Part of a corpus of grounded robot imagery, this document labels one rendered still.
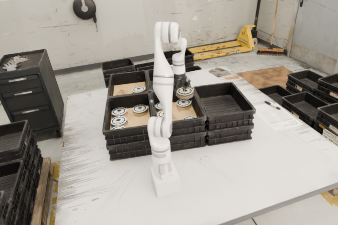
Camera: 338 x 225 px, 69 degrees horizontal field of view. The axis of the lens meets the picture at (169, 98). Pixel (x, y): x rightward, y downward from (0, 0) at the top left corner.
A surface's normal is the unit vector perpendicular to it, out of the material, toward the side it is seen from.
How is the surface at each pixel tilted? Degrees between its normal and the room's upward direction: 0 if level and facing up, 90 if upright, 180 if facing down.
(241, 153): 0
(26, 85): 90
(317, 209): 0
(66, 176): 0
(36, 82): 90
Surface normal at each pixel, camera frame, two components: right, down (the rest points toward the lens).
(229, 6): 0.30, 0.46
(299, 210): -0.07, -0.87
